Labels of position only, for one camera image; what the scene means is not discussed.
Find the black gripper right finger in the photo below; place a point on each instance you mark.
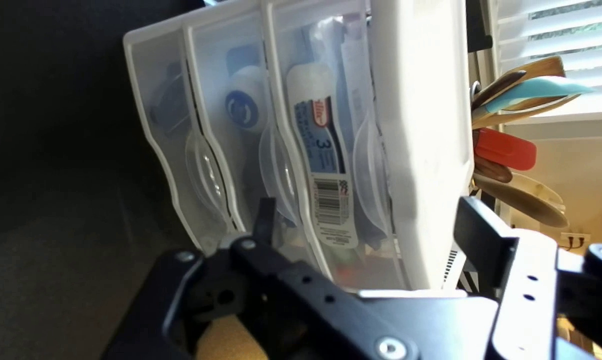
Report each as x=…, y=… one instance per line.
x=487, y=240

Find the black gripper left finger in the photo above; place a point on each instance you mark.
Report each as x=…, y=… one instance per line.
x=264, y=223

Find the clear top drawer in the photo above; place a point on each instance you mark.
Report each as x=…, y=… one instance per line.
x=334, y=33

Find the clear drawer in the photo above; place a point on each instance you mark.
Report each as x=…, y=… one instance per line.
x=239, y=152
x=334, y=33
x=167, y=107

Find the toothpaste tube in drawer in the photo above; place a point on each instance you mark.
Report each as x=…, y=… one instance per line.
x=313, y=107

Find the white plastic drawer cabinet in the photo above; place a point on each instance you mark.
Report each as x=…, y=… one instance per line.
x=420, y=94

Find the clear middle drawer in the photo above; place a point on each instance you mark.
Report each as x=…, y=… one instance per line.
x=239, y=152

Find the clear bottom drawer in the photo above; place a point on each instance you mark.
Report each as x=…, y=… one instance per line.
x=167, y=107

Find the red spatula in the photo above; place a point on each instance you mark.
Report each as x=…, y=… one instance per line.
x=505, y=148

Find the utensil bunch in holder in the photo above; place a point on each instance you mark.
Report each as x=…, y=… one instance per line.
x=508, y=104

